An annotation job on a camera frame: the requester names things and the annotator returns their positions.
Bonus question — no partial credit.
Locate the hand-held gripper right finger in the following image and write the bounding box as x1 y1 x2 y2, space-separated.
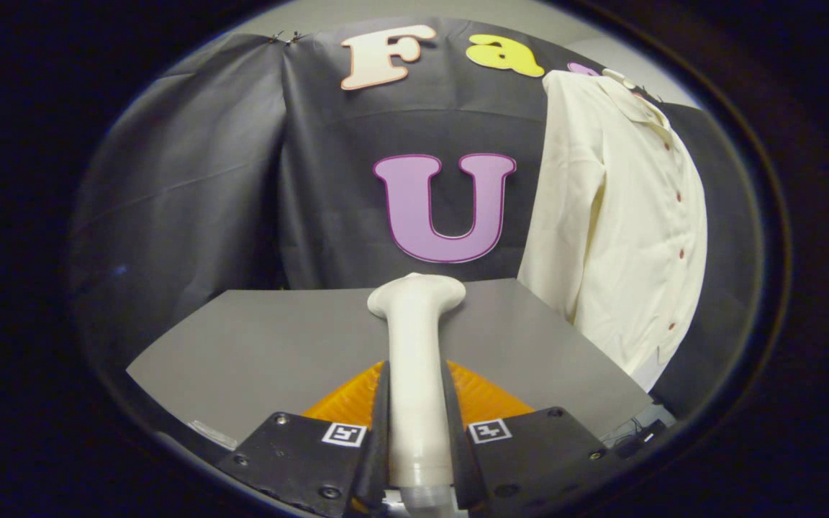
442 358 620 515

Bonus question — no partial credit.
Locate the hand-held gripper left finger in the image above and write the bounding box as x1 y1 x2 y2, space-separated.
217 360 391 518

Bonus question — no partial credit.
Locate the white garment steamer head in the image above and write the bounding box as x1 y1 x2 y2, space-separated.
367 273 467 490

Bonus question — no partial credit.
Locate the cream button-up shirt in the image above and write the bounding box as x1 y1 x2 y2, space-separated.
517 70 709 393

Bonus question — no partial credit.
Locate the grey cabinet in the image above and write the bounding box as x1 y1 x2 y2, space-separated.
127 278 654 450

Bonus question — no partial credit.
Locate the white hanging cloth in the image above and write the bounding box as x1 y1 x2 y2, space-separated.
634 353 671 393

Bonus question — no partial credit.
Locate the black backdrop cloth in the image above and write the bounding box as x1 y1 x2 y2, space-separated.
69 18 764 422

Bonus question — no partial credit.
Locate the white plastic hanger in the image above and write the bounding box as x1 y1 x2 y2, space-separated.
602 68 649 94

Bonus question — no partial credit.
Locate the tangle of black cables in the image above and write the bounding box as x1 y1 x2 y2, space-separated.
602 416 671 458

